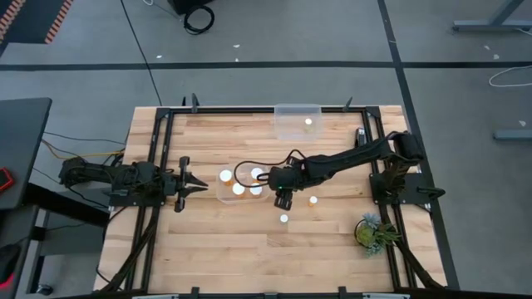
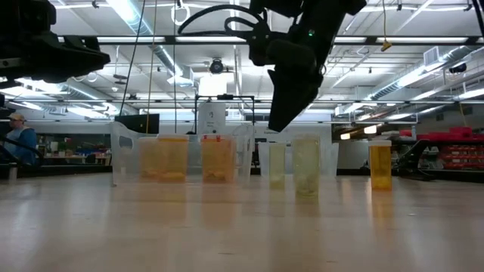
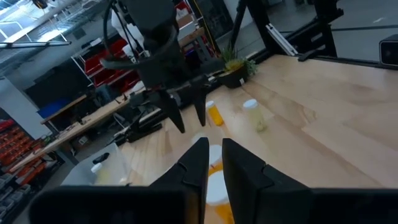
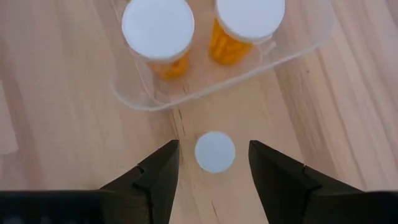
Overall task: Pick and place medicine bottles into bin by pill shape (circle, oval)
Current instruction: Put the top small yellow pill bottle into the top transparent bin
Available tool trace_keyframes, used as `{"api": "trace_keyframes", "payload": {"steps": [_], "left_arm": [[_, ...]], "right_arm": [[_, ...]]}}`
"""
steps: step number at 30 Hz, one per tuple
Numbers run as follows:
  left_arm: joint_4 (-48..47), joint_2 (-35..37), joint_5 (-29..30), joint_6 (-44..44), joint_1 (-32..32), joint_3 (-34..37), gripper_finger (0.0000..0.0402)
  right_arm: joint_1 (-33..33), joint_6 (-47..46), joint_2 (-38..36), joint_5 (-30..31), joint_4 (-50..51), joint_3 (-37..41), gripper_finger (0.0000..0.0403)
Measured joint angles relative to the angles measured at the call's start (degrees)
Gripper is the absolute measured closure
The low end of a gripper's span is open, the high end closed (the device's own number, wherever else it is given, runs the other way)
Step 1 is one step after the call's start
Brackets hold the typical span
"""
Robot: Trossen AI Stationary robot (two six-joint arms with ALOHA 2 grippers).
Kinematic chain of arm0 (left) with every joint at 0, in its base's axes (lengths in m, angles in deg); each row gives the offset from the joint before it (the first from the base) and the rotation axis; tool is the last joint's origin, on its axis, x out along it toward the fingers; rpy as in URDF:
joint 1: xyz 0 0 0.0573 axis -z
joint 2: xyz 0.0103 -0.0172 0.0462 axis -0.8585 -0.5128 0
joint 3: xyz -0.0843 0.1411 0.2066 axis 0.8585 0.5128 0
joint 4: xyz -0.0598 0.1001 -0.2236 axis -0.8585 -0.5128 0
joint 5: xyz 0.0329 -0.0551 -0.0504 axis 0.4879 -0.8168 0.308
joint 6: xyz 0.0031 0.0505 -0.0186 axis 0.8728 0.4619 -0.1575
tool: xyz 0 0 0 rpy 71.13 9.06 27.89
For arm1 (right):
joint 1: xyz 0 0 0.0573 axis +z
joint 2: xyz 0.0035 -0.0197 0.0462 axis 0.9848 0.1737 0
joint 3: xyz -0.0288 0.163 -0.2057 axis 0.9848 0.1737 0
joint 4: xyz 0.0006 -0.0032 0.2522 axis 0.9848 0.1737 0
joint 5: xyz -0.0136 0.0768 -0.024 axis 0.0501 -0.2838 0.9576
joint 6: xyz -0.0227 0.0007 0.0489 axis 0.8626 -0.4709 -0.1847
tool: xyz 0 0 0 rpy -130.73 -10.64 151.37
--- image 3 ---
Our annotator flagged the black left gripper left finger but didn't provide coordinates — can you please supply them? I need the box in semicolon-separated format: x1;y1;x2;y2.
29;138;210;224

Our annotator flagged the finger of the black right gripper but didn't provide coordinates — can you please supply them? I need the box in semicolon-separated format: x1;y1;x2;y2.
190;83;208;128
148;89;187;134

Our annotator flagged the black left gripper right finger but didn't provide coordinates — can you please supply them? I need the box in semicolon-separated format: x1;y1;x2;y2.
222;138;398;224

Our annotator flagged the small orange pill bottle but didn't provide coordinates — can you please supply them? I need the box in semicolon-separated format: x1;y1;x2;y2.
205;100;224;127

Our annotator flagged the large orange pill bottle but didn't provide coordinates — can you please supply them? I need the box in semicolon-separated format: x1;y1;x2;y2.
208;144;224;177
203;169;236;224

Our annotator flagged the small pale green pill bottle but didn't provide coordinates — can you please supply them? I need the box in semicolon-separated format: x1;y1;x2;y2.
90;162;109;186
242;98;268;133

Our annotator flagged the clear plastic bin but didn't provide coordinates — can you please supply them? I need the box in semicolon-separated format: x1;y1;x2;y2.
60;142;133;187

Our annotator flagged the blue storage bin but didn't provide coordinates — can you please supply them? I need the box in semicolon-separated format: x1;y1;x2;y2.
36;98;74;119

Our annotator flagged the red parts bin rack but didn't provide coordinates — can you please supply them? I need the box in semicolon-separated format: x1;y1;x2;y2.
0;119;62;187

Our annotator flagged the potted succulent plant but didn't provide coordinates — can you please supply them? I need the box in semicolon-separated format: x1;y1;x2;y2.
217;46;259;90

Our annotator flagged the red storage bins shelf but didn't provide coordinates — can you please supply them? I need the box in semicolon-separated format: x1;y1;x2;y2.
82;37;141;91

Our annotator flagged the wooden workbench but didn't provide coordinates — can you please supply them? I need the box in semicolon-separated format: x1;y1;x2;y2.
9;90;147;174

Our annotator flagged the white light bar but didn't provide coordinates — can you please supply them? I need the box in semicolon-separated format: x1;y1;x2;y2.
266;23;296;57

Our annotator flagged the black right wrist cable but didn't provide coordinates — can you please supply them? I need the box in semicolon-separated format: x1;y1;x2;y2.
102;0;134;68

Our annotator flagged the black aluminium table frame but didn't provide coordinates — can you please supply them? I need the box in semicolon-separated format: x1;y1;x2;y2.
229;0;398;71

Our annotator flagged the black table-level camera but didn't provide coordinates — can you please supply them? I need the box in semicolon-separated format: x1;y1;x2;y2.
378;34;398;67

